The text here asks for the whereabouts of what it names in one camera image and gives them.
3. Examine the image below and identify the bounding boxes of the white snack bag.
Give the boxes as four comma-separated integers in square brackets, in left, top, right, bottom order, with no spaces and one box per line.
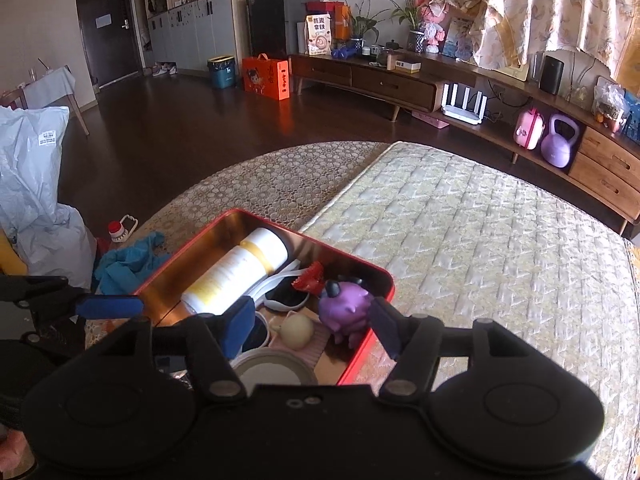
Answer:
[305,12,333,57]

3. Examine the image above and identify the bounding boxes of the blue cloth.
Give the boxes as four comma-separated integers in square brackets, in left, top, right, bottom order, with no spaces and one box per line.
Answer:
[92,231,171,295]

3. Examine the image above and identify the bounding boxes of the white sunglasses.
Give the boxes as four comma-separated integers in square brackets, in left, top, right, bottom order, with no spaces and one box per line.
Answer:
[240,260,313,351]

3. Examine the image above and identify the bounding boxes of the clear plastic bag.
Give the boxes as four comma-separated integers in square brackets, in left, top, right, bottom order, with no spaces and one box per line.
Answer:
[592,77,628,131]

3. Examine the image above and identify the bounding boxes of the cream scalloped board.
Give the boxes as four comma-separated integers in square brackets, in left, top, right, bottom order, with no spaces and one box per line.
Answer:
[565,51,621,111]

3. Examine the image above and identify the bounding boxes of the pink doll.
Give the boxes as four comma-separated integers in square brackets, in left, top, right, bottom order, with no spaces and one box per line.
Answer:
[417,0,453,56]

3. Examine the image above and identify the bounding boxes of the red hair clip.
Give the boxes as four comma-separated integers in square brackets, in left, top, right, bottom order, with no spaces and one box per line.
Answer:
[291,261,325,295]

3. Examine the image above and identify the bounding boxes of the wooden wall cabinet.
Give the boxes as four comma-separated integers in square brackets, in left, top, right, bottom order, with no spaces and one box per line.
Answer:
[132,0,251,73]

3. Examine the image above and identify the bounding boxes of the teal bin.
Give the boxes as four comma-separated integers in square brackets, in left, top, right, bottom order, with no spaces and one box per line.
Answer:
[206,55,237,90]

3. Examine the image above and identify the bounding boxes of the floral cover cloth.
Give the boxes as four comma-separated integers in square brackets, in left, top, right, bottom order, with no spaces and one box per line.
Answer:
[462,0,640,81]

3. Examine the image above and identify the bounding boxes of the blue picture book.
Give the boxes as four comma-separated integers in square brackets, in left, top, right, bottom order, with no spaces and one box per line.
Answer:
[442,17,476,63]

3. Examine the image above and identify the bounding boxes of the cream round knob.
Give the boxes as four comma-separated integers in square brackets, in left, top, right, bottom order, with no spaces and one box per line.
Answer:
[270,312,316,351]

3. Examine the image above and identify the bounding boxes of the white plastic bag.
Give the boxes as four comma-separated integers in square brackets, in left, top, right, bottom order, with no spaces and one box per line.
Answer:
[0,105,98,291]

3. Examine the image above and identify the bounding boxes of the black speaker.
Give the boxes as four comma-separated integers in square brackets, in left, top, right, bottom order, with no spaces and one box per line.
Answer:
[540,55,566,96]

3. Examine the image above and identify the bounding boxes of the table with white cloth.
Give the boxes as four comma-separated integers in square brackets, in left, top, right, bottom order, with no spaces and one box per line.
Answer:
[22,65,91,136]

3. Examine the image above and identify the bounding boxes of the white router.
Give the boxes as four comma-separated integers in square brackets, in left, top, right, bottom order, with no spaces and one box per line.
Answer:
[441,82,490,125]

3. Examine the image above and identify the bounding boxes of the orange gift box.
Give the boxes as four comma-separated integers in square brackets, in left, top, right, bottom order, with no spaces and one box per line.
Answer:
[242,54,291,102]

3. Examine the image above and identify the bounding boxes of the wooden television cabinet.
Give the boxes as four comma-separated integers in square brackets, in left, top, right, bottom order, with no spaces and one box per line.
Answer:
[288,50,640,236]

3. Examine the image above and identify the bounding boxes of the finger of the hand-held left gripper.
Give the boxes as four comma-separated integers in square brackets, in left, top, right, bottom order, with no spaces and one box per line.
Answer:
[0,275,146,321]

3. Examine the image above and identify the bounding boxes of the toy teeth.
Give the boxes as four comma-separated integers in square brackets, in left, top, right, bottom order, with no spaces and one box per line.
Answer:
[107,214,139,244]

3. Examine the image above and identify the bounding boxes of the dark door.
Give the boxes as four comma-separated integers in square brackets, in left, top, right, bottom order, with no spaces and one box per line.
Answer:
[75,0,143,91]

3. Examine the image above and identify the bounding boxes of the white yellow bottle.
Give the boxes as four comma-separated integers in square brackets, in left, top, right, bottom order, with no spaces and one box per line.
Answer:
[181,227,290,316]

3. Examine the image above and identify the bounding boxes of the flat pink box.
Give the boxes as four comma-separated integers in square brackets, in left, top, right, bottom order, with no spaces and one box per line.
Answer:
[411,110,450,129]

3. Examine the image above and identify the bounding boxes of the purple spiky toy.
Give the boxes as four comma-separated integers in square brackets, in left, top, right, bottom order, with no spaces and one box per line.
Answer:
[317,276,373,346]

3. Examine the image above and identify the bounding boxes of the cream quilted mat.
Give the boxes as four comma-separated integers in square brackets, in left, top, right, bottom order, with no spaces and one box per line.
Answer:
[299,141,640,480]

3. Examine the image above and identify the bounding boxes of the purple kettlebell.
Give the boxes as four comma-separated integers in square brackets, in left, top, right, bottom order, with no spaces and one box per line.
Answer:
[540,113,581,168]

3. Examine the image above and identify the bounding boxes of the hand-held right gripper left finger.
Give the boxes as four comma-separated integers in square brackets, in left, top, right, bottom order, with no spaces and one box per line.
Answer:
[60,296,258,404]

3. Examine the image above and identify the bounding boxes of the red tin box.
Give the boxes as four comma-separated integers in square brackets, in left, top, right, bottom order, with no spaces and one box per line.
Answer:
[132,208,396,386]

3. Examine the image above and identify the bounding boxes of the orchid plant patterned pot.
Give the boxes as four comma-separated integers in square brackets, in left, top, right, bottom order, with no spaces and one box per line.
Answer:
[387,0,426,53]

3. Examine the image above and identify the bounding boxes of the pink toy case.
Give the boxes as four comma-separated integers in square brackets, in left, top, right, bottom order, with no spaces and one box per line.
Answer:
[513,106,545,150]

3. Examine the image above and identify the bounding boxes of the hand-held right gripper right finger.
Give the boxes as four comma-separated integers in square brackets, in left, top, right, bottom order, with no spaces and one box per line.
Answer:
[367,296,541,406]

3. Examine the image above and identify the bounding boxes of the small potted plant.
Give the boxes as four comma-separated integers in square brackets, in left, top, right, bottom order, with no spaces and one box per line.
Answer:
[347,0,391,53]

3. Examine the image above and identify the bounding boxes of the black mini fridge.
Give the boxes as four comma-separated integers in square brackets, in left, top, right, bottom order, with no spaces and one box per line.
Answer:
[247,0,321,58]

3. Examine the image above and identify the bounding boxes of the blue picture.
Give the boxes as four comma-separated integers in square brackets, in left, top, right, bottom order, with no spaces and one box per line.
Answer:
[620,91,640,141]

